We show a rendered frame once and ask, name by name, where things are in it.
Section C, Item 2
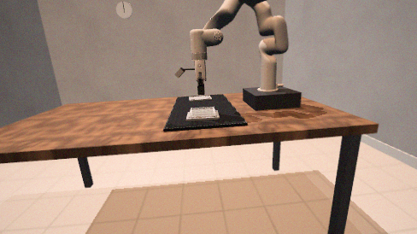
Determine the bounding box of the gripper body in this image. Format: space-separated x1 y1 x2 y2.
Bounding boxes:
192 59 208 81

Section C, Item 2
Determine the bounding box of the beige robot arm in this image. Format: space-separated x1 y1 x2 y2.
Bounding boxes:
190 0 289 92

